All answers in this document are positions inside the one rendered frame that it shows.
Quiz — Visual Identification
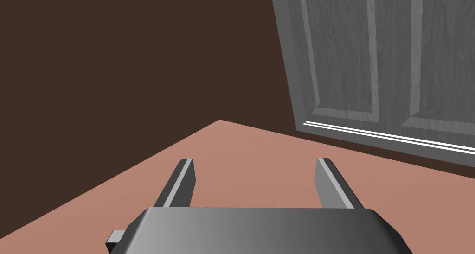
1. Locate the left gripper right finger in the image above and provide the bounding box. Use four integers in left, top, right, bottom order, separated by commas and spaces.
314, 157, 366, 210

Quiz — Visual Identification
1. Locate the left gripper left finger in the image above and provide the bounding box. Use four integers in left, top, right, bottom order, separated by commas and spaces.
153, 158, 197, 209

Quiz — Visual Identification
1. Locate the grey panelled door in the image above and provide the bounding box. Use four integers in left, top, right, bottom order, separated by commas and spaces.
269, 0, 475, 168

